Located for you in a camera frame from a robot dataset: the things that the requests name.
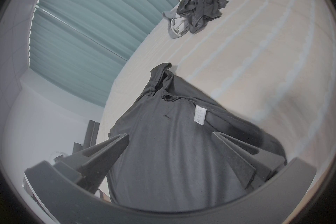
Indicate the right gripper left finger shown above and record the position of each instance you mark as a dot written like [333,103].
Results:
[102,165]

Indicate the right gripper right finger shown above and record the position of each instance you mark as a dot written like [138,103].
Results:
[233,162]

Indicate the black T-shirt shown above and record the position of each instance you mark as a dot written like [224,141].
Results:
[170,152]

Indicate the pile of clothes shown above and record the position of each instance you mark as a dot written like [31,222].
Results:
[204,5]

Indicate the black chest of drawers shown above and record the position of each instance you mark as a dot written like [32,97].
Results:
[90,136]

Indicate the bed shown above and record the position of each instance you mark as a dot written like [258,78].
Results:
[262,60]

